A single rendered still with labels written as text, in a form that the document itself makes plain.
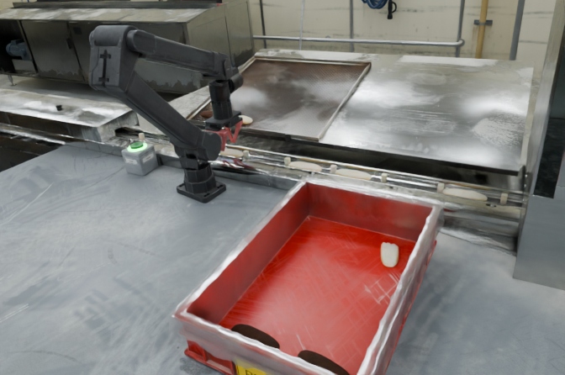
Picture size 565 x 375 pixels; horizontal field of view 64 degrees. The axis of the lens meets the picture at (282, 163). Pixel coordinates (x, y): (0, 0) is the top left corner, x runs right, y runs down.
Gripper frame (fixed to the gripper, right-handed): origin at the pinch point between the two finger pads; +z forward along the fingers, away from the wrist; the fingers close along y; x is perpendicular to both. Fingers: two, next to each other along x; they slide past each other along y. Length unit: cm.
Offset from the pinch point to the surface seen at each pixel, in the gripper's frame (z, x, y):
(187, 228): 6.3, 9.5, 32.7
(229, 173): 4.3, 6.0, 9.1
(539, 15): 26, 78, -341
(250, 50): 61, -198, -319
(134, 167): 3.7, -23.4, 16.8
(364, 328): 6, 59, 45
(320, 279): 6, 47, 37
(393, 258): 5, 58, 26
